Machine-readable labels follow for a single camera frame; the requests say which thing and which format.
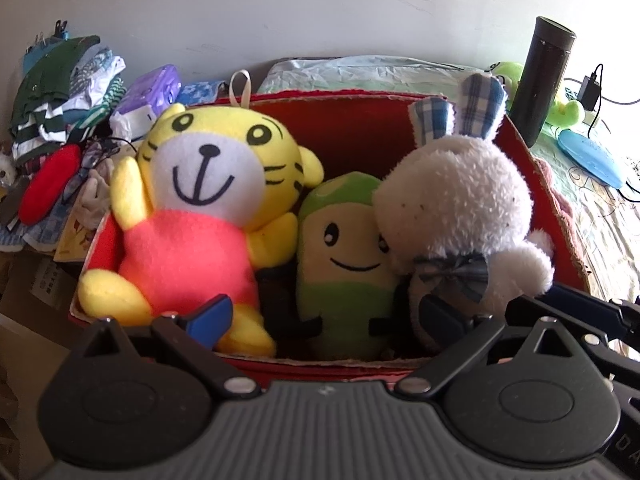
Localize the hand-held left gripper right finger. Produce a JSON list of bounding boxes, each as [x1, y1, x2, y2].
[[395, 295, 585, 396]]

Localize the yellow picture book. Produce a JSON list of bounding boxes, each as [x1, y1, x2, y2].
[[52, 205, 109, 264]]

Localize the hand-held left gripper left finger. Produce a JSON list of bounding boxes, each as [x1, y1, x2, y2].
[[75, 294, 262, 396]]

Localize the purple tissue packet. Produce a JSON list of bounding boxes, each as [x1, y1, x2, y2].
[[114, 64, 182, 117]]

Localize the black thermos bottle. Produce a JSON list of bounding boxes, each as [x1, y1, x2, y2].
[[509, 16, 577, 149]]

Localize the blue patterned cloth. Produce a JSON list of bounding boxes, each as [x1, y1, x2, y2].
[[179, 80, 227, 107]]

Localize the green mushroom plush toy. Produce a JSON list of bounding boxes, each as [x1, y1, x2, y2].
[[295, 171, 402, 361]]

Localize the black cable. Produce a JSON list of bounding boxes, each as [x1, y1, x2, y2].
[[564, 62, 640, 111]]

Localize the blue oval glasses case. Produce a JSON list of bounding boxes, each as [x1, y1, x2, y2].
[[557, 129, 626, 191]]

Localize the red cardboard box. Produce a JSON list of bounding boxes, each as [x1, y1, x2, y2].
[[67, 89, 592, 387]]

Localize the pink cloth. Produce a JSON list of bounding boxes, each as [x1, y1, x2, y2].
[[532, 155, 592, 277]]

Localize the black power adapter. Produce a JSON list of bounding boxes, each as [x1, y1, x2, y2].
[[577, 74, 603, 111]]

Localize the green frog plush toy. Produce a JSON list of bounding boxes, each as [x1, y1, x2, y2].
[[487, 61, 586, 129]]

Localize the white bunny plush toy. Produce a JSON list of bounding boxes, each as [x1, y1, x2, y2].
[[372, 74, 556, 356]]

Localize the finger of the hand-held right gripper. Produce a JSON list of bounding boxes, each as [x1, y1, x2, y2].
[[504, 296, 640, 391], [547, 282, 640, 322]]

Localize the red oval case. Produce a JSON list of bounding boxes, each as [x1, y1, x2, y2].
[[19, 144, 83, 225]]

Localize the dark-framed eyeglasses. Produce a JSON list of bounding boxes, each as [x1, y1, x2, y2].
[[62, 140, 117, 202]]

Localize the brown cardboard box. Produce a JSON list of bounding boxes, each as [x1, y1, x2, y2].
[[0, 250, 82, 352]]

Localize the grey cloth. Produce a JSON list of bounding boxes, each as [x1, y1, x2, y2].
[[75, 160, 114, 232]]

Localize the yellow tiger plush toy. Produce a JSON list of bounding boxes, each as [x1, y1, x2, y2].
[[77, 71, 326, 359]]

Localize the pile of folded clothes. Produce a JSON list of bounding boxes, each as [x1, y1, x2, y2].
[[10, 35, 128, 171]]

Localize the pale green printed bedsheet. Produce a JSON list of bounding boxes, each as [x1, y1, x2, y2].
[[525, 120, 640, 311]]

